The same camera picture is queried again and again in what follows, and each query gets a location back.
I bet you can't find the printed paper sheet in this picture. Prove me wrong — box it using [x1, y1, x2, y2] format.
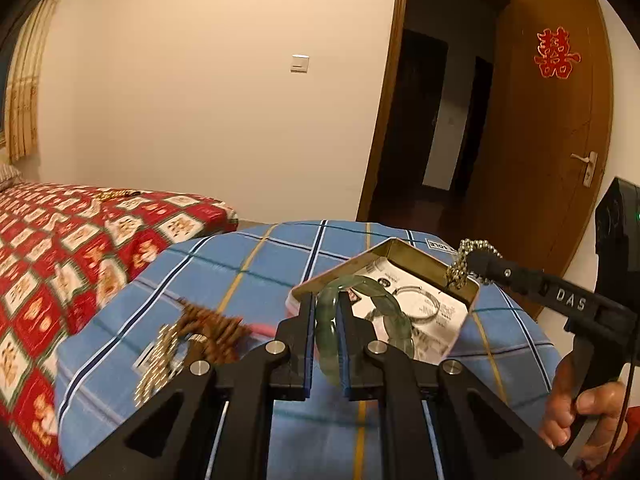
[350, 257, 468, 366]

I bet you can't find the yellow curtain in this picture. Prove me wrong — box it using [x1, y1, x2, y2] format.
[5, 0, 61, 161]

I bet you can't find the metal door handle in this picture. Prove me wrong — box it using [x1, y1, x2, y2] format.
[571, 151, 599, 188]

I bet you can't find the metallic bead bracelet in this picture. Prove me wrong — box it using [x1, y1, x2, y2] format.
[445, 239, 503, 290]

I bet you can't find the person's right hand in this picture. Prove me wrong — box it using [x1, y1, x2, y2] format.
[540, 350, 640, 466]

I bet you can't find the striped pillow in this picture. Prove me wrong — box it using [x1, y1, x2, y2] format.
[0, 162, 23, 191]

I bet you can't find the pink bangle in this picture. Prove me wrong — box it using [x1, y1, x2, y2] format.
[235, 324, 281, 338]

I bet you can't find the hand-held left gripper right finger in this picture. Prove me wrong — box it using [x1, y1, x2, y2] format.
[335, 291, 582, 480]

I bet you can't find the metal tin box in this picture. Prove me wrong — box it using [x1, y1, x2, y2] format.
[286, 237, 482, 366]

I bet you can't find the blue plaid blanket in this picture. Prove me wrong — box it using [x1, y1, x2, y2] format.
[54, 219, 566, 480]

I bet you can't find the brown wooden bead bracelet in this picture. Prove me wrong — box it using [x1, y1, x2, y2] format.
[177, 305, 251, 363]

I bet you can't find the green jade bangle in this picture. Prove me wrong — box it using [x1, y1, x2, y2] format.
[315, 275, 415, 388]

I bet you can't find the red printed blanket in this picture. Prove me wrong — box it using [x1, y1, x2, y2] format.
[0, 182, 240, 478]

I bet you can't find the red paper door decoration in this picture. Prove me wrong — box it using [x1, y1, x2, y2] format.
[534, 27, 581, 80]

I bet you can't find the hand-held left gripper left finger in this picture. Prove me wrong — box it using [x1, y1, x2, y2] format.
[61, 292, 318, 480]

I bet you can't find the wooden door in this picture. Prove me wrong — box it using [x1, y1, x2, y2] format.
[470, 0, 615, 321]

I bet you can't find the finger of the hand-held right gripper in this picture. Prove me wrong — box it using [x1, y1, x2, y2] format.
[467, 250, 546, 299]

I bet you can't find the wooden door frame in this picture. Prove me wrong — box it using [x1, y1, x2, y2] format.
[356, 0, 516, 223]

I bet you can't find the pearl bracelet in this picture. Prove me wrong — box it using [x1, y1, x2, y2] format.
[134, 325, 211, 403]

